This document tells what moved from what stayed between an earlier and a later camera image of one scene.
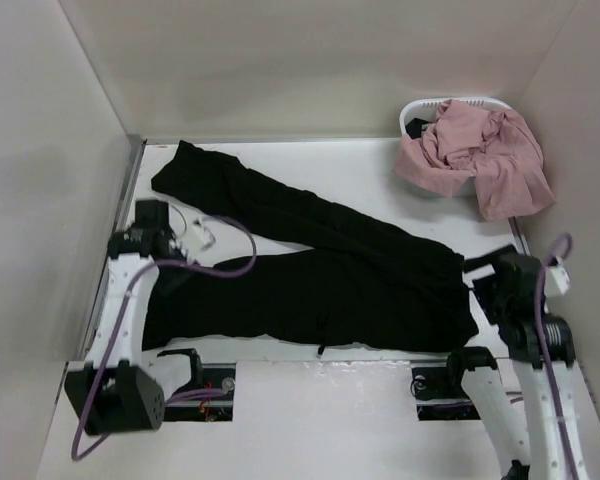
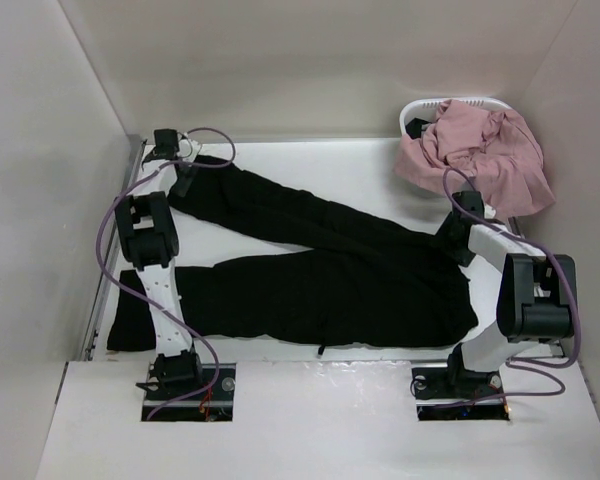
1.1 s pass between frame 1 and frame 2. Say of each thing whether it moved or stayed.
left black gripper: moved
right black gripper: moved
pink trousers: stayed
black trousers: stayed
